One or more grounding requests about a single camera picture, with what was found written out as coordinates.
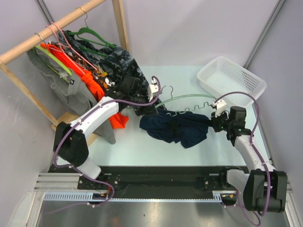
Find dark green hanger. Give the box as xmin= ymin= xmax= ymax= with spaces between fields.
xmin=64 ymin=27 xmax=118 ymax=58

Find mint green wavy hanger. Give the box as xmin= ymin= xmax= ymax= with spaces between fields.
xmin=155 ymin=85 xmax=215 ymax=117

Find grey shorts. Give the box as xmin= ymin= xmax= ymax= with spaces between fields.
xmin=27 ymin=48 xmax=116 ymax=145

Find pink wire hanger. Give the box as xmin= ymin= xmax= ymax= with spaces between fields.
xmin=46 ymin=22 xmax=98 ymax=71

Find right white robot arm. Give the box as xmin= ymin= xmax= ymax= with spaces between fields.
xmin=211 ymin=102 xmax=287 ymax=213

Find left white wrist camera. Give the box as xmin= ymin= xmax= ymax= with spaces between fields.
xmin=147 ymin=79 xmax=160 ymax=102

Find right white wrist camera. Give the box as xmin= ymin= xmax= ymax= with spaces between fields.
xmin=211 ymin=99 xmax=227 ymax=117

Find orange patterned shorts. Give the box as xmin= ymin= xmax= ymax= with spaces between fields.
xmin=55 ymin=45 xmax=115 ymax=93

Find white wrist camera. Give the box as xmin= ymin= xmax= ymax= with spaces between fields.
xmin=211 ymin=99 xmax=227 ymax=117
xmin=147 ymin=79 xmax=160 ymax=102

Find white slotted cable duct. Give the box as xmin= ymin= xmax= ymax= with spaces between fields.
xmin=44 ymin=192 xmax=222 ymax=203

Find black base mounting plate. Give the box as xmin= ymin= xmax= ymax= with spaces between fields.
xmin=48 ymin=163 xmax=261 ymax=205

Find dark camouflage shorts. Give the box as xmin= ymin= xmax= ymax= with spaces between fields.
xmin=56 ymin=30 xmax=152 ymax=116

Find bright orange shorts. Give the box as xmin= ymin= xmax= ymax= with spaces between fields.
xmin=40 ymin=43 xmax=129 ymax=129

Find white plastic basket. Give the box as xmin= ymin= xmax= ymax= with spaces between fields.
xmin=196 ymin=56 xmax=267 ymax=99

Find wooden clothes rack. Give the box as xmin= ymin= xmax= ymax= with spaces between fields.
xmin=0 ymin=0 xmax=130 ymax=154

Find navy blue shorts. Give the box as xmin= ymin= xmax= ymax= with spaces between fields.
xmin=139 ymin=108 xmax=211 ymax=148

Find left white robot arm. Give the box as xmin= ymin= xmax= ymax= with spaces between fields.
xmin=53 ymin=76 xmax=161 ymax=189

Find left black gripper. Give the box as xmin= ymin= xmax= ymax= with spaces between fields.
xmin=128 ymin=90 xmax=158 ymax=116

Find lime green hanger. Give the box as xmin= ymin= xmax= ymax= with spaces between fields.
xmin=34 ymin=44 xmax=73 ymax=77

